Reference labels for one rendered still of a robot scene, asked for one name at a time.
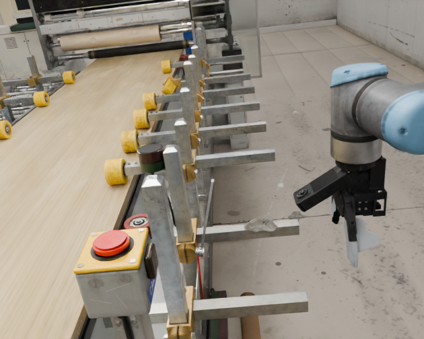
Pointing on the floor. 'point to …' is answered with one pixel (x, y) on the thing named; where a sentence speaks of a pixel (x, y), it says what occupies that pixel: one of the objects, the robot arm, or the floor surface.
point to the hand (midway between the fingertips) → (341, 245)
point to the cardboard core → (250, 324)
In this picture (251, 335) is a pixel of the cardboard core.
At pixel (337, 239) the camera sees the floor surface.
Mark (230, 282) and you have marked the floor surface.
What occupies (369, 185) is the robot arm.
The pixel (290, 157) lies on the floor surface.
